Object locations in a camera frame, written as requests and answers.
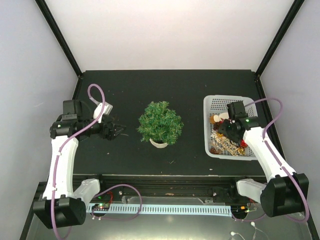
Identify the dark pine cone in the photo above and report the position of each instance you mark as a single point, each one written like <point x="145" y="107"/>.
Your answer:
<point x="216" y="126"/>

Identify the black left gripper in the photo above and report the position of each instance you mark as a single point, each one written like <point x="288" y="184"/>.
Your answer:
<point x="110" y="135"/>

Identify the gold bell ornament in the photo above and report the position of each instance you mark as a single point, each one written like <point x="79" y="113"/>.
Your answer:
<point x="241" y="151"/>

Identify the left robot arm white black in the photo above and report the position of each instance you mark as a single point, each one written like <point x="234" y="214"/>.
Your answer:
<point x="60" y="202"/>

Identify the gold merry christmas sign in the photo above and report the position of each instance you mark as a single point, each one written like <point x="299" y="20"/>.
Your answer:
<point x="223" y="144"/>

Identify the small green christmas tree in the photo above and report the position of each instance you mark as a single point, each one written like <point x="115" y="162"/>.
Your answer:
<point x="160" y="124"/>

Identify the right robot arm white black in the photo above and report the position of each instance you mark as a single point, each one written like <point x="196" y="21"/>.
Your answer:
<point x="286" y="191"/>

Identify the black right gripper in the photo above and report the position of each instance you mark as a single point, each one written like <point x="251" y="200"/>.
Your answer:
<point x="221" y="129"/>

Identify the red ball ornament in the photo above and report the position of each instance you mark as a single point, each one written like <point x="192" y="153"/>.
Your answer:
<point x="243" y="144"/>

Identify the cream felt snowman ornament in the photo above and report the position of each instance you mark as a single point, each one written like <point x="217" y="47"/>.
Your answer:
<point x="217" y="118"/>

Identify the white plastic basket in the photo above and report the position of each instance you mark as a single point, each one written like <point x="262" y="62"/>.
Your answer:
<point x="215" y="105"/>

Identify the white slotted cable duct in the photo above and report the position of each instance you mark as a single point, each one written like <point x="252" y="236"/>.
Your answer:
<point x="160" y="209"/>

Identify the brown pine cone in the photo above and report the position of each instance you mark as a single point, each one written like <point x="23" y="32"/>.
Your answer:
<point x="214" y="151"/>

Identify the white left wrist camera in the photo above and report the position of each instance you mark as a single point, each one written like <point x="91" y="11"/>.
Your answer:
<point x="102" y="110"/>

